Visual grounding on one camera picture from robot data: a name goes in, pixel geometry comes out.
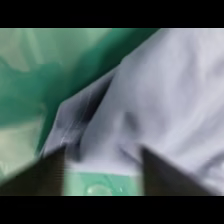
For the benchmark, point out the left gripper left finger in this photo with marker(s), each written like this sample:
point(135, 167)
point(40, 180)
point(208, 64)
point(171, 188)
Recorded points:
point(43, 177)

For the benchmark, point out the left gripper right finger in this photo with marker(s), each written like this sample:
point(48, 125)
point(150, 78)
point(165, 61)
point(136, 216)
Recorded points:
point(163, 178)

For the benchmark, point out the light grey shirt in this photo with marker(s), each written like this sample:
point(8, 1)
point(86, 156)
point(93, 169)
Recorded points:
point(160, 100)

